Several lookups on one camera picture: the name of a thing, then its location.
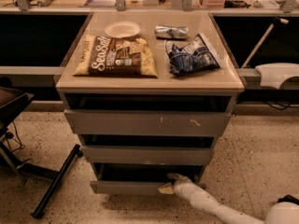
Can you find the blue crumpled chip bag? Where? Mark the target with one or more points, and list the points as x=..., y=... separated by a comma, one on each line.
x=192, y=58

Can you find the white rod with black tip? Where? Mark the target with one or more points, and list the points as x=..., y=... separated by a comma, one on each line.
x=264, y=36

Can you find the grey drawer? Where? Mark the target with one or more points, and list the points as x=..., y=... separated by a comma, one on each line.
x=138, y=179
x=147, y=122
x=148, y=155

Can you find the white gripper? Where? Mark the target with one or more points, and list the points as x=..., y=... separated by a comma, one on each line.
x=181, y=184

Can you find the crushed silver can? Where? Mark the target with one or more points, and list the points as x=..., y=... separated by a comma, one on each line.
x=171, y=32

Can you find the grey top drawer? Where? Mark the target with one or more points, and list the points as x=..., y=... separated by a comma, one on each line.
x=147, y=122

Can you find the brown sea salt chip bag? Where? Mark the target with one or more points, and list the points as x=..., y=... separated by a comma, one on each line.
x=103, y=56

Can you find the white paper plate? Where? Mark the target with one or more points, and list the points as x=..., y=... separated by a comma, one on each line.
x=122, y=29

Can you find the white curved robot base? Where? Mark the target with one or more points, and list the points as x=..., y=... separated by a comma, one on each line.
x=273, y=75

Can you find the grey drawer cabinet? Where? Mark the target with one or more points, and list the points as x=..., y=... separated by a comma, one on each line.
x=211, y=91

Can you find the grey bottom drawer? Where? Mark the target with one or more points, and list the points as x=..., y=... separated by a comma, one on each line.
x=138, y=179

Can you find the black caster wheel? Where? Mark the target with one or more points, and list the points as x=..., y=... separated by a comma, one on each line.
x=289, y=199

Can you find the grey middle drawer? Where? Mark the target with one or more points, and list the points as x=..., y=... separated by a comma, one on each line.
x=148, y=155

